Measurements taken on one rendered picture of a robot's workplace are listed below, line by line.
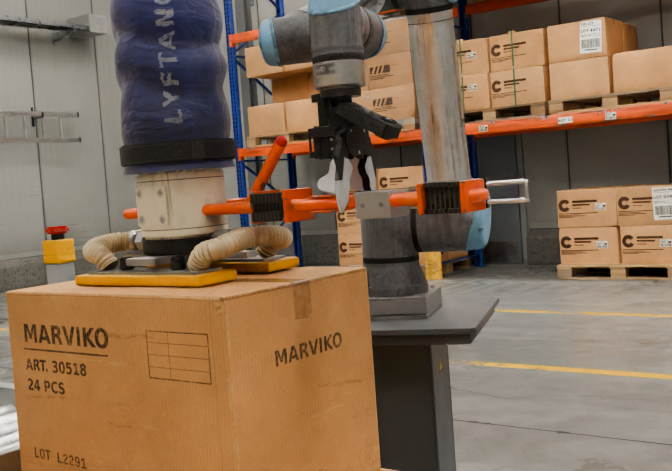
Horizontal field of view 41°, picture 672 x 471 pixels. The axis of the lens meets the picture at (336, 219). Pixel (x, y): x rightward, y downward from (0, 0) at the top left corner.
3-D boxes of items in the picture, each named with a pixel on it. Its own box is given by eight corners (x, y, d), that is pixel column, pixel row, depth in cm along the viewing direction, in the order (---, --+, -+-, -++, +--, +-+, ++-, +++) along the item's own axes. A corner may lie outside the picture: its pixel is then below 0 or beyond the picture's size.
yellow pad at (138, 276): (74, 285, 177) (72, 260, 176) (114, 278, 185) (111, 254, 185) (200, 287, 157) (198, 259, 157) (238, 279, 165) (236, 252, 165)
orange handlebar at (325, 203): (83, 225, 191) (82, 208, 191) (184, 213, 216) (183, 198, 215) (479, 207, 138) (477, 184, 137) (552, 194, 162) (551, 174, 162)
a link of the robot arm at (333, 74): (374, 61, 156) (342, 57, 148) (376, 89, 156) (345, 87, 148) (332, 68, 161) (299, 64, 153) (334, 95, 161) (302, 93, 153)
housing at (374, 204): (354, 219, 151) (352, 192, 150) (376, 216, 156) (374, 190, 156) (390, 218, 147) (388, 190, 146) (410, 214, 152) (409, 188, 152)
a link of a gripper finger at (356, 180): (356, 203, 163) (342, 156, 160) (383, 202, 160) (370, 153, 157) (347, 210, 161) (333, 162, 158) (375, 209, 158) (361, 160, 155)
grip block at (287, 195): (248, 224, 162) (245, 192, 162) (281, 220, 170) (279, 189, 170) (284, 223, 157) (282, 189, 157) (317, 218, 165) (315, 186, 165)
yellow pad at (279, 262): (146, 272, 192) (144, 249, 192) (179, 266, 200) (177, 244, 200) (269, 272, 173) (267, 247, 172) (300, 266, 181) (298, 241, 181)
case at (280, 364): (22, 489, 180) (4, 291, 178) (170, 435, 212) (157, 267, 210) (243, 544, 144) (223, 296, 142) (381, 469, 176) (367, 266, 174)
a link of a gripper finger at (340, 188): (320, 214, 154) (326, 163, 156) (348, 212, 151) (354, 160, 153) (309, 209, 152) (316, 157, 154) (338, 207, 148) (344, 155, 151)
